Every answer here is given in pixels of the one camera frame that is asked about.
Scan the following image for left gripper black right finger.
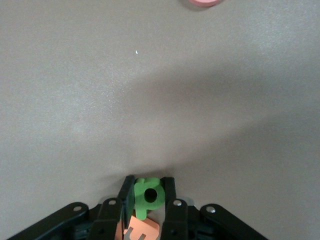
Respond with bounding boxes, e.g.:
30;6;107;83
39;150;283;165
159;176;269;240

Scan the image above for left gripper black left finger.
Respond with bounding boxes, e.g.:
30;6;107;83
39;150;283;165
7;174;136;240

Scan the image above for green letter p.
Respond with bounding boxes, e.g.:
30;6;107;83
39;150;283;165
134;177;166;221

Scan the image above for orange letter E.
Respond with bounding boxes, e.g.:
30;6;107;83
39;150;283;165
122;216;160;240

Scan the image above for brown table cover mat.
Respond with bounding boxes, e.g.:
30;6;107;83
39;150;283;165
0;0;320;240

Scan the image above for pink letter Q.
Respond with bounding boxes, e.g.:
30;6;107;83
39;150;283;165
187;0;225;8

